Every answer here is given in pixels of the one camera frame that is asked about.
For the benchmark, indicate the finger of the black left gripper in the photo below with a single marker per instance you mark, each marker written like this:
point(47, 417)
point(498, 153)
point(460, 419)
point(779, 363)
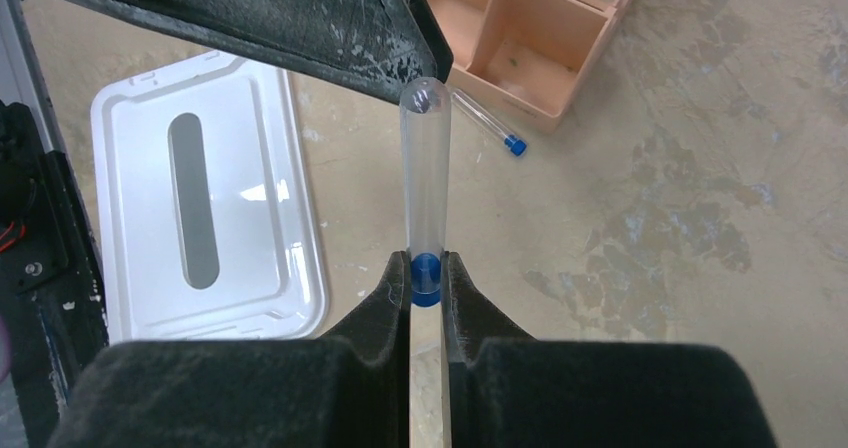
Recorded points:
point(373, 47)

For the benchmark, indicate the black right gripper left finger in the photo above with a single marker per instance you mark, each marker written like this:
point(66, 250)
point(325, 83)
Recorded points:
point(346, 388)

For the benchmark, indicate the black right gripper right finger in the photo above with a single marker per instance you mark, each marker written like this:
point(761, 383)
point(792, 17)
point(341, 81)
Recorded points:
point(502, 387)

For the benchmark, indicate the blue-capped test tube angled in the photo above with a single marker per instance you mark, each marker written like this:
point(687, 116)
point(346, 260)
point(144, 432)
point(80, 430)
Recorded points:
point(425, 125)

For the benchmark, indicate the peach plastic desk organizer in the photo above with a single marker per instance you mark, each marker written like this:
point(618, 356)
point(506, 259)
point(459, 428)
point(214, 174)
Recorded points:
point(527, 59)

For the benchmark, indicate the blue-capped test tube by organizer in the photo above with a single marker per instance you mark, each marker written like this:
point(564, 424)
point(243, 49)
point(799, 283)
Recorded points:
point(514, 144)

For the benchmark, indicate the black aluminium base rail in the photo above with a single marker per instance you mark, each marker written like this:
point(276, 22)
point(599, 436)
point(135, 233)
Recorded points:
point(52, 313)

